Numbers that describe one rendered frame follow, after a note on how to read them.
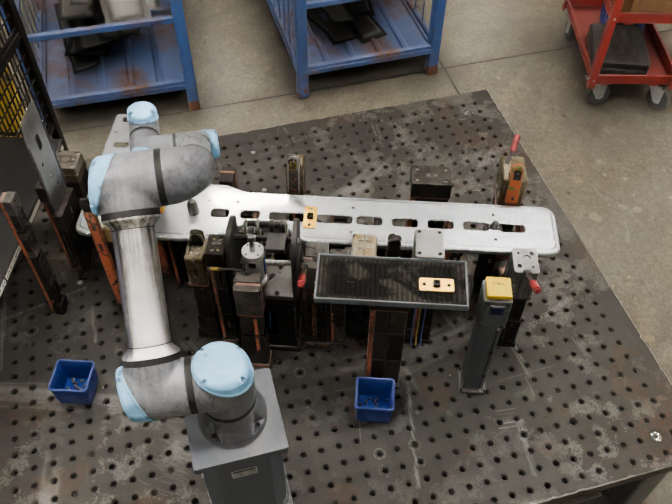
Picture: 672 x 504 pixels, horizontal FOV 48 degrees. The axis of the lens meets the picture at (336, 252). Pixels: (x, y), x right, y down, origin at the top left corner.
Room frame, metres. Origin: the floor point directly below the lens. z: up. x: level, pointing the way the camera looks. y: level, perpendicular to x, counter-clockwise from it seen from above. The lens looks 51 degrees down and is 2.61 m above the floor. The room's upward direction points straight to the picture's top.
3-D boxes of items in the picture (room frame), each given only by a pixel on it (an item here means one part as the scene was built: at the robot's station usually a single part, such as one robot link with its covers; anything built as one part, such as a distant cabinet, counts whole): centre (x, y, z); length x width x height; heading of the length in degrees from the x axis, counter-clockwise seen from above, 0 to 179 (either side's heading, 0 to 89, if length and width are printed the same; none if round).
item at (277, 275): (1.25, 0.19, 0.94); 0.18 x 0.13 x 0.49; 87
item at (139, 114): (1.47, 0.50, 1.32); 0.09 x 0.08 x 0.11; 11
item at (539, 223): (1.45, 0.05, 1.00); 1.38 x 0.22 x 0.02; 87
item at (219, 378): (0.77, 0.23, 1.27); 0.13 x 0.12 x 0.14; 101
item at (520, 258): (1.25, -0.50, 0.88); 0.11 x 0.10 x 0.36; 177
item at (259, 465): (0.77, 0.22, 0.90); 0.21 x 0.21 x 0.40; 16
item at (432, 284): (1.09, -0.24, 1.17); 0.08 x 0.04 x 0.01; 87
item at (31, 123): (1.50, 0.80, 1.17); 0.12 x 0.01 x 0.34; 177
